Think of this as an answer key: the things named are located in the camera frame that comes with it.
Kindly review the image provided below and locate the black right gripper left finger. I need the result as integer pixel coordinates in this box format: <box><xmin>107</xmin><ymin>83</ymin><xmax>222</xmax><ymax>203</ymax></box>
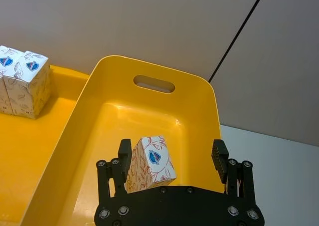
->
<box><xmin>96</xmin><ymin>138</ymin><xmax>133</xmax><ymax>205</ymax></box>

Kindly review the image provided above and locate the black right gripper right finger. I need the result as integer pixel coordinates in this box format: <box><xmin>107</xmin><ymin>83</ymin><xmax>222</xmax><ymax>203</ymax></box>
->
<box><xmin>211</xmin><ymin>139</ymin><xmax>256</xmax><ymax>205</ymax></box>

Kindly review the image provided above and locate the white patterned tissue box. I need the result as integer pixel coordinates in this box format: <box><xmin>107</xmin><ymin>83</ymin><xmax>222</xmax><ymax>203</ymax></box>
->
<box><xmin>0</xmin><ymin>45</ymin><xmax>26</xmax><ymax>116</ymax></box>
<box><xmin>124</xmin><ymin>135</ymin><xmax>178</xmax><ymax>194</ymax></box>
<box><xmin>4</xmin><ymin>50</ymin><xmax>52</xmax><ymax>120</ymax></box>

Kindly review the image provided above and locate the yellow plastic tray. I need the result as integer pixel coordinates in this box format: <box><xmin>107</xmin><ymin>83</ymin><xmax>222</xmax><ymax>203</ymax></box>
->
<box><xmin>0</xmin><ymin>64</ymin><xmax>91</xmax><ymax>226</ymax></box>

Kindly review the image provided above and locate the yellow plastic bin with handle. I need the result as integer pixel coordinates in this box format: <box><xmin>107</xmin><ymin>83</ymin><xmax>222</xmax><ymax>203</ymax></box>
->
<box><xmin>19</xmin><ymin>55</ymin><xmax>224</xmax><ymax>226</ymax></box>

